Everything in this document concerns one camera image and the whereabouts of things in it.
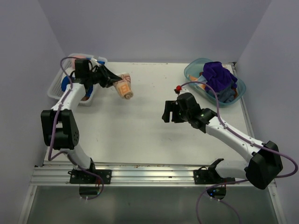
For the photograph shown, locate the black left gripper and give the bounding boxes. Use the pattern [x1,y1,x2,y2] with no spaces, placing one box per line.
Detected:
[86,64,121,88]

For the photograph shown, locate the orange blue printed towel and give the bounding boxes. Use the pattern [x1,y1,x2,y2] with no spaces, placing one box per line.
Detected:
[113,73,134,99]

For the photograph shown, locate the royal blue towel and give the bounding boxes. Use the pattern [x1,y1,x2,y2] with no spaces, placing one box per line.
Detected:
[61,77,93,98]

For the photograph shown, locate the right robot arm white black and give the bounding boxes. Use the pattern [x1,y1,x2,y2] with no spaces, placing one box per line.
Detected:
[162,92,283,189]

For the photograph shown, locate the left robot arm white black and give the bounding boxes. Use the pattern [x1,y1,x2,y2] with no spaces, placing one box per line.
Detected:
[41,56,122,183]

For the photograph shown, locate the pink rolled towel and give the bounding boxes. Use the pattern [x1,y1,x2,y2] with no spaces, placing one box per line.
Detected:
[71,54,86,69]

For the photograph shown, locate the white rolled towel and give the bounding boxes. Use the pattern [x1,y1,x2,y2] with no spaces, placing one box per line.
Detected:
[63,67,74,77]

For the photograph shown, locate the white plastic mesh basket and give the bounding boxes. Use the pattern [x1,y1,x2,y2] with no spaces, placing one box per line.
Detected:
[47,53,108,107]

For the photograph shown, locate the purple towel in tub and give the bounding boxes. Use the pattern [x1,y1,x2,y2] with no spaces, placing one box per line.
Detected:
[202,62,238,92]

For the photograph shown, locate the grey-blue towel in tub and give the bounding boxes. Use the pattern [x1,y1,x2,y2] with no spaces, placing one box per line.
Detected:
[216,89,235,103]

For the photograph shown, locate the aluminium mounting rail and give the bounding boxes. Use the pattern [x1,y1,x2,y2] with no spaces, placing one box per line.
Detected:
[29,163,278,187]

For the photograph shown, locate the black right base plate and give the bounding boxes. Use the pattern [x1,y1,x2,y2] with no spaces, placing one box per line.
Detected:
[193,167,235,185]

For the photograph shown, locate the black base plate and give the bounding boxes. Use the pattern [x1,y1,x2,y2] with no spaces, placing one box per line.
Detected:
[193,167,235,185]
[68,169,112,184]

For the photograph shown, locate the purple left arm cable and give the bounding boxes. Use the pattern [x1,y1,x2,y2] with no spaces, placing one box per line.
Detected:
[48,57,105,201]

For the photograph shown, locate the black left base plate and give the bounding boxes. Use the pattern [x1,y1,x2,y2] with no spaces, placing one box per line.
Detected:
[68,169,112,184]

